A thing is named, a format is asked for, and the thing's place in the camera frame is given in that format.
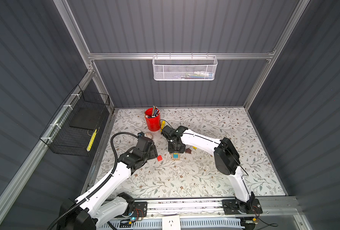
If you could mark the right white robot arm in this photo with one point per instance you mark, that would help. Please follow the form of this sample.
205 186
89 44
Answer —
226 157

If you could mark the red pen cup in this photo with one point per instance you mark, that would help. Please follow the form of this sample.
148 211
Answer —
152 118

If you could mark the dark brown house block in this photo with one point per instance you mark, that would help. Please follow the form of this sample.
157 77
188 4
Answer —
188 150

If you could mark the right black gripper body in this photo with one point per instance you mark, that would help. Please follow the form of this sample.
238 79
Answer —
173 149

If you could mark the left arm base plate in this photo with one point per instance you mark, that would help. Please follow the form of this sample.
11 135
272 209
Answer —
136 210

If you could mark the clear tape roll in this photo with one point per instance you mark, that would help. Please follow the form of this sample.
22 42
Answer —
149 135

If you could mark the white wire mesh basket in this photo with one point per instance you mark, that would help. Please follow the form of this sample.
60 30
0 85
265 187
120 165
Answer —
186 68

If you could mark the black wire wall basket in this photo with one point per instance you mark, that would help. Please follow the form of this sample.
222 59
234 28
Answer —
60 138

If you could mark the red cube block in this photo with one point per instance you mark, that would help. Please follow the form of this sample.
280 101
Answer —
159 158

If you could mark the yellow marker in basket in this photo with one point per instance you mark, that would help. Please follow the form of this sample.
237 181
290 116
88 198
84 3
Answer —
92 139

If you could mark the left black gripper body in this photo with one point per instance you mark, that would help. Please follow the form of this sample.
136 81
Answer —
152 154

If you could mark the white power outlet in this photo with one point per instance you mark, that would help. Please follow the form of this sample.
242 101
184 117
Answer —
171 222

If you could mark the natural wood block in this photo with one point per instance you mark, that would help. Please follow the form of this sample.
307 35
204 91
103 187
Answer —
179 156

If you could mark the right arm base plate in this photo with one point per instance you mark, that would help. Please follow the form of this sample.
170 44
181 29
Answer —
234 206

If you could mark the black foam pad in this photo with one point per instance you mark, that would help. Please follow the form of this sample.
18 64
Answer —
86 119

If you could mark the yellow marker on table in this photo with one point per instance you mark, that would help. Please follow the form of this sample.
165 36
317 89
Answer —
163 124

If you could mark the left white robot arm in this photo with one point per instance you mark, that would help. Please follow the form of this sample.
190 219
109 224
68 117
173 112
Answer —
90 210

